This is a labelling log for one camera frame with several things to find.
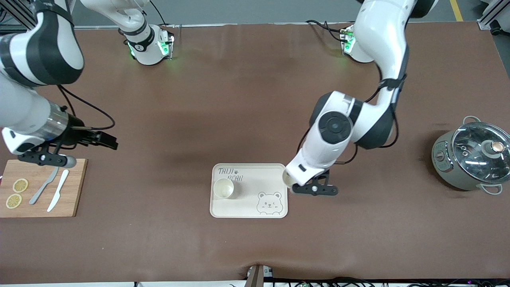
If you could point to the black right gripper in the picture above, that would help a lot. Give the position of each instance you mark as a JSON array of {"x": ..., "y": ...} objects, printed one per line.
[{"x": 77, "y": 135}]

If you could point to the white plastic cup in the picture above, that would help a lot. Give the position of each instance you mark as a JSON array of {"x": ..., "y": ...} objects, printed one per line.
[
  {"x": 223, "y": 189},
  {"x": 287, "y": 179}
]

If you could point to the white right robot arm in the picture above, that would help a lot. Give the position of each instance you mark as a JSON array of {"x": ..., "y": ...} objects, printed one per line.
[{"x": 40, "y": 52}]

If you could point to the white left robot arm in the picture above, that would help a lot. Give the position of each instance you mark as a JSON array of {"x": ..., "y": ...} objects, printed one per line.
[{"x": 382, "y": 40}]

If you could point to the wooden cutting board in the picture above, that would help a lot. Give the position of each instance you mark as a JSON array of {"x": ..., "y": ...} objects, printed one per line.
[{"x": 75, "y": 191}]

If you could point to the white plastic knife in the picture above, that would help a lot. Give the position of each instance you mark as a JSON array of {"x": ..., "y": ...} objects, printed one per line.
[{"x": 57, "y": 193}]

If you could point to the beige bear print tray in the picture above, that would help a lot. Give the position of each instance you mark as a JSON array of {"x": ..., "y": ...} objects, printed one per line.
[{"x": 247, "y": 205}]

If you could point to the grey plastic knife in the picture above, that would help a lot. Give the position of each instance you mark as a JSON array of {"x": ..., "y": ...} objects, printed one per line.
[{"x": 42, "y": 189}]

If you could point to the yellow lemon slice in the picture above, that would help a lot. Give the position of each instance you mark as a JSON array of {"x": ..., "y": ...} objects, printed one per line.
[
  {"x": 14, "y": 201},
  {"x": 20, "y": 185}
]

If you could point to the brown table mat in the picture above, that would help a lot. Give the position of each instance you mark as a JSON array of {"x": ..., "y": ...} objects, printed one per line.
[{"x": 199, "y": 99}]

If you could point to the grey-green cooking pot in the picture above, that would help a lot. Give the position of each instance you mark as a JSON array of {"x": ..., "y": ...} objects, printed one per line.
[{"x": 442, "y": 163}]

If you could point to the glass pot lid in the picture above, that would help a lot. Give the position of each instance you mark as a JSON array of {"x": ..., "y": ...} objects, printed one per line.
[{"x": 474, "y": 155}]

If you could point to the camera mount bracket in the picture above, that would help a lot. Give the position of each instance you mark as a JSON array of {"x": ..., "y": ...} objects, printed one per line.
[{"x": 255, "y": 277}]

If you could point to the aluminium frame profile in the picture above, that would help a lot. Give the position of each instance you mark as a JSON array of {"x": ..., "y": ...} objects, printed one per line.
[
  {"x": 24, "y": 19},
  {"x": 492, "y": 14}
]

